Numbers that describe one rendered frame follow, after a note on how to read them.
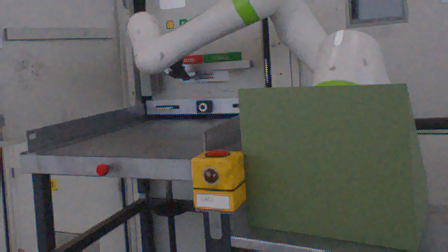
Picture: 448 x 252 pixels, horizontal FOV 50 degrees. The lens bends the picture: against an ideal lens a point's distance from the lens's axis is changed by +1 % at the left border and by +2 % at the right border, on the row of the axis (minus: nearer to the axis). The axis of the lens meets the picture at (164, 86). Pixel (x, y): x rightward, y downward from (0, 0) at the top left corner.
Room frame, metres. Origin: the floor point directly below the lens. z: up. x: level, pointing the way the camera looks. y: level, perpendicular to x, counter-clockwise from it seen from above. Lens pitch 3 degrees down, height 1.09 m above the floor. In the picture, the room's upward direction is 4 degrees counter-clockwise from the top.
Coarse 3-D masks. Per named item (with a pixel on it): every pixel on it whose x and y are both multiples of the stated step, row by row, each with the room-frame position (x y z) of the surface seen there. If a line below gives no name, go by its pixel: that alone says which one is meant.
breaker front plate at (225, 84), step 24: (192, 0) 1.89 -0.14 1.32; (216, 0) 1.84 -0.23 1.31; (216, 48) 1.85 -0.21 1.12; (240, 48) 1.81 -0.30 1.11; (192, 72) 1.90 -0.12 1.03; (216, 72) 1.85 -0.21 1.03; (240, 72) 1.81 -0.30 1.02; (168, 96) 1.95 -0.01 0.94; (192, 96) 1.90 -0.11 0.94; (216, 96) 1.86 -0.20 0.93
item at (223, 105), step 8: (160, 104) 1.96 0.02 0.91; (168, 104) 1.94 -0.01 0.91; (176, 104) 1.92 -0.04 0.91; (184, 104) 1.91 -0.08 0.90; (192, 104) 1.89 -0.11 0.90; (216, 104) 1.84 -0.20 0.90; (224, 104) 1.83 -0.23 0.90; (232, 104) 1.82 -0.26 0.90; (160, 112) 1.96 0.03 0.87; (168, 112) 1.94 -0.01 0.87; (176, 112) 1.92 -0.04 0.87; (184, 112) 1.91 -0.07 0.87; (192, 112) 1.89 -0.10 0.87; (216, 112) 1.85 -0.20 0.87; (224, 112) 1.83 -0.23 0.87; (232, 112) 1.82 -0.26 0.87
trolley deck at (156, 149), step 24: (168, 120) 1.89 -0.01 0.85; (192, 120) 1.84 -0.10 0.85; (216, 120) 1.79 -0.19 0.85; (72, 144) 1.47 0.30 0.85; (96, 144) 1.44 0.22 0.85; (120, 144) 1.40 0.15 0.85; (144, 144) 1.37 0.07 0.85; (168, 144) 1.34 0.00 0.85; (192, 144) 1.31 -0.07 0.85; (240, 144) 1.25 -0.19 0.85; (24, 168) 1.36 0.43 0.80; (48, 168) 1.32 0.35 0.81; (72, 168) 1.28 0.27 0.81; (120, 168) 1.21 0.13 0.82; (144, 168) 1.18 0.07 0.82; (168, 168) 1.15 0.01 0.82
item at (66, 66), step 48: (0, 0) 1.63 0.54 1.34; (48, 0) 1.77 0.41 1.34; (96, 0) 1.93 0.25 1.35; (0, 48) 1.60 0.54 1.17; (48, 48) 1.75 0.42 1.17; (96, 48) 1.91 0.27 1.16; (0, 96) 1.61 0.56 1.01; (48, 96) 1.74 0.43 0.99; (96, 96) 1.90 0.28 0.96; (0, 144) 1.57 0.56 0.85
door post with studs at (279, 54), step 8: (272, 24) 1.71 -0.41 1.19; (272, 32) 1.71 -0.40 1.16; (272, 40) 1.71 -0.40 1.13; (272, 48) 1.71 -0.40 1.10; (280, 48) 1.70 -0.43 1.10; (288, 48) 1.68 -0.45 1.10; (272, 56) 1.71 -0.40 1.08; (280, 56) 1.70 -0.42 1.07; (288, 56) 1.68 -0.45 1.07; (272, 64) 1.71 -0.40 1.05; (280, 64) 1.70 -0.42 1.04; (288, 64) 1.68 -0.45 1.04; (272, 72) 1.71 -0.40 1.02; (280, 72) 1.70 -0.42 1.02; (288, 72) 1.69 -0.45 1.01; (272, 80) 1.72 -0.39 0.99; (280, 80) 1.70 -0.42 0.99; (288, 80) 1.69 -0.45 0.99
